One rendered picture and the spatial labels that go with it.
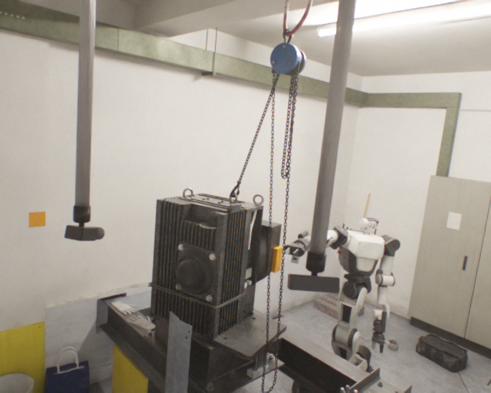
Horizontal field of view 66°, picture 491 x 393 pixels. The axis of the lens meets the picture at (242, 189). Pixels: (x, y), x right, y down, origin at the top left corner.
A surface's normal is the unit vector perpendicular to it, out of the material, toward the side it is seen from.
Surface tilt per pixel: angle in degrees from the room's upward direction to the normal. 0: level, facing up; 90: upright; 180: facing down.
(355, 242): 78
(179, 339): 90
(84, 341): 90
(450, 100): 90
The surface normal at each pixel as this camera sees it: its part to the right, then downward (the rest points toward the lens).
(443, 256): -0.73, 0.04
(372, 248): 0.15, 0.08
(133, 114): 0.67, 0.17
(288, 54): -0.50, 0.12
